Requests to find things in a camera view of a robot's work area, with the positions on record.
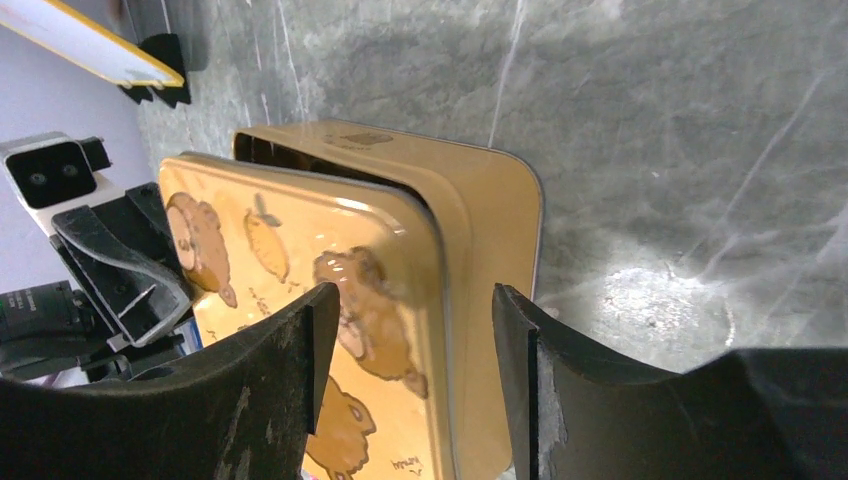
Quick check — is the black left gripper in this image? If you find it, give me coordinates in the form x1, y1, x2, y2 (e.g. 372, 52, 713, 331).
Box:
1, 183, 192, 381

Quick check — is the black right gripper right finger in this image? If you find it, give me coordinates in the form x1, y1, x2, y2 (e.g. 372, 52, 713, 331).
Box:
492, 284, 847, 479

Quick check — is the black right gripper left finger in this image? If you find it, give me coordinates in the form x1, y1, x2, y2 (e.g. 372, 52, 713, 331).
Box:
1, 283, 340, 479

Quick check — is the silver tin lid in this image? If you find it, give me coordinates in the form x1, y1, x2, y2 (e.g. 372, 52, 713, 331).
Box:
158, 153, 457, 479

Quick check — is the gold chocolate tin box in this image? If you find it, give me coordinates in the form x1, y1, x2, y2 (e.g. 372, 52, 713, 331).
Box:
233, 120, 543, 479

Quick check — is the whiteboard with red writing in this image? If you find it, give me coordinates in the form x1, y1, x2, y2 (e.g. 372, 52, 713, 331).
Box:
1, 1, 192, 109

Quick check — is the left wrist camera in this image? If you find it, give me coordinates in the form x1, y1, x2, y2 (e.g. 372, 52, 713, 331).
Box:
1, 132, 125, 237

